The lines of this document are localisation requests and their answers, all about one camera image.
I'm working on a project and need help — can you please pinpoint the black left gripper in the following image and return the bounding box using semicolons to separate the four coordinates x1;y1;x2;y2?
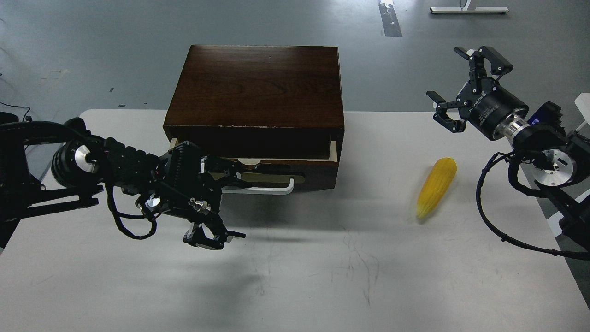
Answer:
152;141;246;250

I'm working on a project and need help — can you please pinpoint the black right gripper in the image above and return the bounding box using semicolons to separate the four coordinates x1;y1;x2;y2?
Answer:
426;46;529;141

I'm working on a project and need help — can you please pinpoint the wooden drawer with white handle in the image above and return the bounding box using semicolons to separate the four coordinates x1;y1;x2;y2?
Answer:
168;137;341;195

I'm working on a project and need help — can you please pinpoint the yellow corn cob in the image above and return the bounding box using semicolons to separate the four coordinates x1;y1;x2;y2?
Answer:
416;157;458;219

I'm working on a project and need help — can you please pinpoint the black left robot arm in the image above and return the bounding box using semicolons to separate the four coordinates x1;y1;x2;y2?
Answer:
0;112;251;250

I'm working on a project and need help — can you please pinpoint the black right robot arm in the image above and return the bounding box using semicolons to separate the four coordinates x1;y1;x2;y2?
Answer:
426;46;590;261

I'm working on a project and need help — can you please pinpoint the dark wooden drawer cabinet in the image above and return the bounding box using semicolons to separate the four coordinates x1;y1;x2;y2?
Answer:
163;45;345;160

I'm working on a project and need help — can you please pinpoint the white table leg base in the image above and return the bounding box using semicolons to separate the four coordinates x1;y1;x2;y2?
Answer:
429;0;510;15

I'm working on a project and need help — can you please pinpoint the grey floor tape strip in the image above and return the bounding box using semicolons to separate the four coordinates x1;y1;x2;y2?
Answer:
378;0;403;37

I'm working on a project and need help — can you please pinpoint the white furniture part at right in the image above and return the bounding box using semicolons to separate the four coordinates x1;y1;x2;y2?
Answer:
574;92;590;132

